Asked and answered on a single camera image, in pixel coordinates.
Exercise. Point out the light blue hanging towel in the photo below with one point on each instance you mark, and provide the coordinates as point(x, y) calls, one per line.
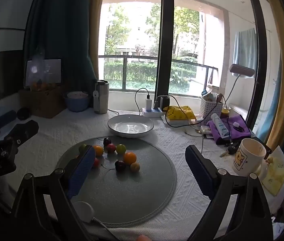
point(244, 49)

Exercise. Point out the black window frame post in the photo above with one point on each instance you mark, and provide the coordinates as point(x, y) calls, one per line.
point(165, 37)

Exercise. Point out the white desk lamp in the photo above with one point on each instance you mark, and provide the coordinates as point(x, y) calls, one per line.
point(242, 70)

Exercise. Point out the red apple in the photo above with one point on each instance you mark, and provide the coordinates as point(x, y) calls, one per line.
point(111, 147)
point(96, 163)

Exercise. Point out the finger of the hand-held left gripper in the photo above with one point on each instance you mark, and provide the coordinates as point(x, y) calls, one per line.
point(25, 130)

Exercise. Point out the balcony railing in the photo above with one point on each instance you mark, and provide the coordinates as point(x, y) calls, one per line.
point(157, 62)

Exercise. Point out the bunch of keys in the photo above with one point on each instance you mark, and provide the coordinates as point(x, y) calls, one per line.
point(229, 149)

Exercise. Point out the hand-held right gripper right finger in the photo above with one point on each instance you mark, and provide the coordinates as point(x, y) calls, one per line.
point(199, 170)

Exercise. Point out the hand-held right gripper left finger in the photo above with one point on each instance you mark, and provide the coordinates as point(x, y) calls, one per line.
point(84, 170)

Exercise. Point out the dark tablet screen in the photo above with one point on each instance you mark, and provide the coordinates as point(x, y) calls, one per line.
point(51, 71)

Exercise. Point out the yellow printed bag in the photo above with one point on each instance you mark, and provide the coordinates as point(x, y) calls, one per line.
point(179, 113)

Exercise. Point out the plastic bag of oranges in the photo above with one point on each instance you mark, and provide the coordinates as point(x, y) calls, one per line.
point(40, 85)

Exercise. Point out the white charger plug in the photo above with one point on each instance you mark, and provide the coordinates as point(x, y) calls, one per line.
point(148, 103)

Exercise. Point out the black charger plug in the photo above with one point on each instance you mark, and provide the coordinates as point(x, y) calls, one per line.
point(164, 101)

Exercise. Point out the round grey table mat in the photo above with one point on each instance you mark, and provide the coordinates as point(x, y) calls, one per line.
point(131, 200)

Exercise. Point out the white spray bottle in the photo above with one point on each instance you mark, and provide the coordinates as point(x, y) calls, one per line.
point(219, 126)

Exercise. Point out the steel thermos jug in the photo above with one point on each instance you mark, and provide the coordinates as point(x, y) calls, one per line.
point(101, 100)

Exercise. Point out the purple pouch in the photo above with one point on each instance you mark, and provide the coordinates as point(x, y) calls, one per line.
point(239, 120)

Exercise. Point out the white mug with bear print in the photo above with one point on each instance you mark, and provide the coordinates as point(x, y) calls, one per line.
point(247, 160)

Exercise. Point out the blue bowl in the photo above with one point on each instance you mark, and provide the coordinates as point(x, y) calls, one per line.
point(76, 106)

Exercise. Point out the dark plum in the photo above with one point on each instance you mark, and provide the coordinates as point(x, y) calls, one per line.
point(107, 141)
point(120, 166)

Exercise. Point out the cardboard box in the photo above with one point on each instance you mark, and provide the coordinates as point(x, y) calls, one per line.
point(43, 104)

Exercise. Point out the yellow packet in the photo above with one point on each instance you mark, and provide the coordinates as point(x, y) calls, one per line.
point(277, 172)

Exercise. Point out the yellow curtain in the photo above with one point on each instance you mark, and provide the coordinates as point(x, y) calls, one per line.
point(279, 67)
point(95, 17)

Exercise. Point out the white textured tablecloth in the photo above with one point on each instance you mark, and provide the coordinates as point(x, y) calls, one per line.
point(51, 140)

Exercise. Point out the black round speaker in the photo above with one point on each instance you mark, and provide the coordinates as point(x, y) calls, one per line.
point(23, 113)

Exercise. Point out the white plastic basket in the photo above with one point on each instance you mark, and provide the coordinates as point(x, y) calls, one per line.
point(210, 110)

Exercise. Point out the teal curtain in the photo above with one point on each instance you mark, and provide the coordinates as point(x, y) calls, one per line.
point(59, 30)

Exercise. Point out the white plate with dark rim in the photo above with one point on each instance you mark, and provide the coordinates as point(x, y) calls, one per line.
point(130, 126)

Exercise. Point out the white round charging puck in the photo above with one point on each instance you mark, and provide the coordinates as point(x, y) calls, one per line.
point(83, 210)

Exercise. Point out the white power strip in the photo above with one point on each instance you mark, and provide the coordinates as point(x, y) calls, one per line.
point(152, 113)

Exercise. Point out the orange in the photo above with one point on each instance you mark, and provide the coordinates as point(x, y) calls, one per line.
point(98, 151)
point(129, 157)

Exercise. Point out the tan kiwi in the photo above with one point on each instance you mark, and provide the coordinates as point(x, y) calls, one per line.
point(135, 167)

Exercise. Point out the person's right hand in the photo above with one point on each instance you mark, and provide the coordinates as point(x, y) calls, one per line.
point(142, 238)

